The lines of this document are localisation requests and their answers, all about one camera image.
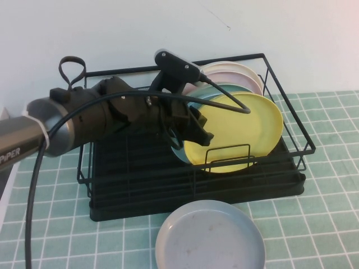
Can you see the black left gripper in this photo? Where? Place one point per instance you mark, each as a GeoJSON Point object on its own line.
{"type": "Point", "coordinates": [151, 115]}

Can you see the yellow plate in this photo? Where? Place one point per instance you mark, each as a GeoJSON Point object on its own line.
{"type": "Point", "coordinates": [246, 134]}

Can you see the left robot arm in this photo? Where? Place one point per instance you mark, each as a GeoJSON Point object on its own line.
{"type": "Point", "coordinates": [84, 117]}

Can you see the light blue plate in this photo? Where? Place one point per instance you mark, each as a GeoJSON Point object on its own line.
{"type": "Point", "coordinates": [179, 154]}

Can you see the teal green plate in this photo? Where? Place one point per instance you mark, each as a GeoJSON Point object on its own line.
{"type": "Point", "coordinates": [235, 88]}

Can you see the pink plate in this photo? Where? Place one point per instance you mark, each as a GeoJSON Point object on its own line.
{"type": "Point", "coordinates": [224, 76]}

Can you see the cream white plate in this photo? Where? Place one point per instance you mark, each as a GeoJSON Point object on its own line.
{"type": "Point", "coordinates": [241, 67]}

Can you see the grey blue plate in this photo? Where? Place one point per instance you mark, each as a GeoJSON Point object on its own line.
{"type": "Point", "coordinates": [207, 241]}

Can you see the black plastic drip tray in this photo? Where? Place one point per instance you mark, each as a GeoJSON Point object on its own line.
{"type": "Point", "coordinates": [140, 196]}

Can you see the green checked tablecloth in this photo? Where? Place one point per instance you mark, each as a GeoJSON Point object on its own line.
{"type": "Point", "coordinates": [308, 224]}

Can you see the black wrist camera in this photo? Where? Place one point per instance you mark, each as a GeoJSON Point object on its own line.
{"type": "Point", "coordinates": [176, 67]}

